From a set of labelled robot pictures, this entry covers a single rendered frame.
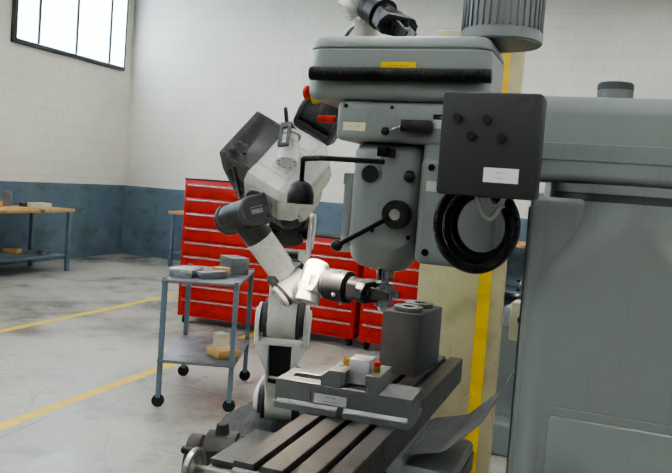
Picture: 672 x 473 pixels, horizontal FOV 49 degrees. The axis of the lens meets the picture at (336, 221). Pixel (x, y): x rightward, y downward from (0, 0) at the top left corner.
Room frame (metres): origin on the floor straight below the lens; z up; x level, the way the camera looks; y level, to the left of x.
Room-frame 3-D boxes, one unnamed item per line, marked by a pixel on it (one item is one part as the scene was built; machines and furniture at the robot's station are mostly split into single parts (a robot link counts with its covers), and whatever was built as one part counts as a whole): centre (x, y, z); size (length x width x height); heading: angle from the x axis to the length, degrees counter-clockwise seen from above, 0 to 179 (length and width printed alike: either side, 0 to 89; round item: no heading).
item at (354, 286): (1.99, -0.06, 1.24); 0.13 x 0.12 x 0.10; 146
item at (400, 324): (2.30, -0.26, 1.06); 0.22 x 0.12 x 0.20; 154
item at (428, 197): (1.87, -0.32, 1.47); 0.24 x 0.19 x 0.26; 160
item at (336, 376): (1.82, -0.04, 1.05); 0.12 x 0.06 x 0.04; 162
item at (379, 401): (1.81, -0.06, 1.02); 0.35 x 0.15 x 0.11; 72
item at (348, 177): (1.98, -0.04, 1.44); 0.04 x 0.04 x 0.21; 70
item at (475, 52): (1.93, -0.15, 1.81); 0.47 x 0.26 x 0.16; 70
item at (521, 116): (1.52, -0.30, 1.62); 0.20 x 0.09 x 0.21; 70
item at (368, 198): (1.93, -0.14, 1.47); 0.21 x 0.19 x 0.32; 160
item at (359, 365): (1.81, -0.09, 1.07); 0.06 x 0.05 x 0.06; 162
